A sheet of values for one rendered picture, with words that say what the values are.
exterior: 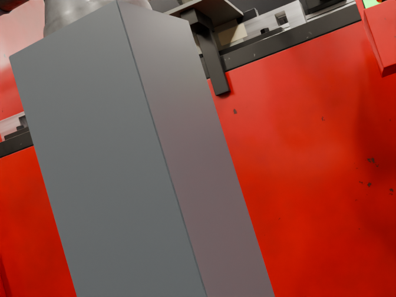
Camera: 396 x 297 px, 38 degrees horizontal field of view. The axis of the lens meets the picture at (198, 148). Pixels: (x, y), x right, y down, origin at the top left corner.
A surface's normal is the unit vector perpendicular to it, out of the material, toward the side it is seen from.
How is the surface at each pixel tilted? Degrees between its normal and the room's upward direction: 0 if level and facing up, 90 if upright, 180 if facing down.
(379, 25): 90
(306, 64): 90
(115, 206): 90
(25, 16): 90
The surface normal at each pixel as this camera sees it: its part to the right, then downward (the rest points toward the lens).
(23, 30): 0.90, -0.31
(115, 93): -0.45, 0.06
